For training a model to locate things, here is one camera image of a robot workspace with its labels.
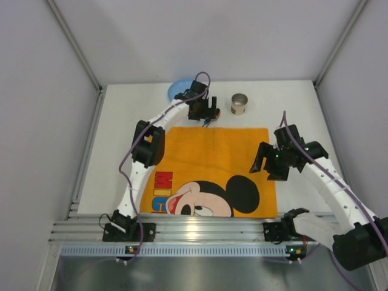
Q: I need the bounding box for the gold metal spoon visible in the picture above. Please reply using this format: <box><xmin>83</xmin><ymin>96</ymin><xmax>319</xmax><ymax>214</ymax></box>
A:
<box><xmin>212</xmin><ymin>108</ymin><xmax>221</xmax><ymax>121</ymax></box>

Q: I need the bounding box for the light blue plate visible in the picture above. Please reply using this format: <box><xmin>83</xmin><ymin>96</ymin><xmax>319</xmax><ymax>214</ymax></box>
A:
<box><xmin>167</xmin><ymin>78</ymin><xmax>194</xmax><ymax>102</ymax></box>

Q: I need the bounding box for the aluminium rail beam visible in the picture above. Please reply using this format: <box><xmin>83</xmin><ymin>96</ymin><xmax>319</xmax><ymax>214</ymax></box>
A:
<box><xmin>48</xmin><ymin>215</ymin><xmax>280</xmax><ymax>244</ymax></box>

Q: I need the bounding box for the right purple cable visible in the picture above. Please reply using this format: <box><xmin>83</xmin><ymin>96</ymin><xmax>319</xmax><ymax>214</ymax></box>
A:
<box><xmin>278</xmin><ymin>110</ymin><xmax>388</xmax><ymax>291</ymax></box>

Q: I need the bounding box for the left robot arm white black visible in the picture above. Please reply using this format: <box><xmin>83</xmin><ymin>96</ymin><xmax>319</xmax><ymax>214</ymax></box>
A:
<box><xmin>110</xmin><ymin>80</ymin><xmax>216</xmax><ymax>234</ymax></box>

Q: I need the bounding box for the purple cable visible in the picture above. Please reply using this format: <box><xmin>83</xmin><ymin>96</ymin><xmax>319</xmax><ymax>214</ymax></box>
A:
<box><xmin>278</xmin><ymin>110</ymin><xmax>388</xmax><ymax>291</ymax></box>
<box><xmin>118</xmin><ymin>72</ymin><xmax>212</xmax><ymax>264</ymax></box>

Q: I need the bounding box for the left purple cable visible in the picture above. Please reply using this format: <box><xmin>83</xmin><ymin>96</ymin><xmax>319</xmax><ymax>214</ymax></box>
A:
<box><xmin>118</xmin><ymin>72</ymin><xmax>212</xmax><ymax>264</ymax></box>

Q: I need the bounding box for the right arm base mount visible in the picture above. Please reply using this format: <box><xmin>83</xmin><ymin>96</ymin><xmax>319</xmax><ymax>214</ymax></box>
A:
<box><xmin>263</xmin><ymin>221</ymin><xmax>315</xmax><ymax>244</ymax></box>

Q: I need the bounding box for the orange cartoon mouse towel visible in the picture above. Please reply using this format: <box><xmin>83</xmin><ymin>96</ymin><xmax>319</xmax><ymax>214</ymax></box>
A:
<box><xmin>140</xmin><ymin>127</ymin><xmax>278</xmax><ymax>218</ymax></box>

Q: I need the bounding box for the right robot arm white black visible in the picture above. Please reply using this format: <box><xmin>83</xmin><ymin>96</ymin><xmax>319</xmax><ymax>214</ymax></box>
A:
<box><xmin>250</xmin><ymin>124</ymin><xmax>387</xmax><ymax>271</ymax></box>

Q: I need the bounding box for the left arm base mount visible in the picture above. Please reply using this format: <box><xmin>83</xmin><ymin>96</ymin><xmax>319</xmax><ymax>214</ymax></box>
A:
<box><xmin>102</xmin><ymin>222</ymin><xmax>157</xmax><ymax>243</ymax></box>

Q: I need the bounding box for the slotted cable duct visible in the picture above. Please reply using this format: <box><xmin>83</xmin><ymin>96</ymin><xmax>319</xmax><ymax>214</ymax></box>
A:
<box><xmin>61</xmin><ymin>244</ymin><xmax>305</xmax><ymax>258</ymax></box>

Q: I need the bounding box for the small metal cup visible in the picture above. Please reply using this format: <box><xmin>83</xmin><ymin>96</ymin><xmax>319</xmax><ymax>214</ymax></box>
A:
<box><xmin>230</xmin><ymin>93</ymin><xmax>248</xmax><ymax>115</ymax></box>

